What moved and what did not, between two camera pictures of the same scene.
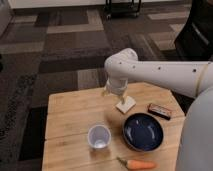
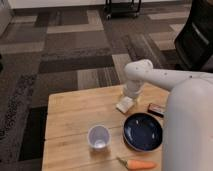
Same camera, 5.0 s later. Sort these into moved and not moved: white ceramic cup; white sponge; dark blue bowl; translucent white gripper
Moved: translucent white gripper
Not moved: white ceramic cup; white sponge; dark blue bowl
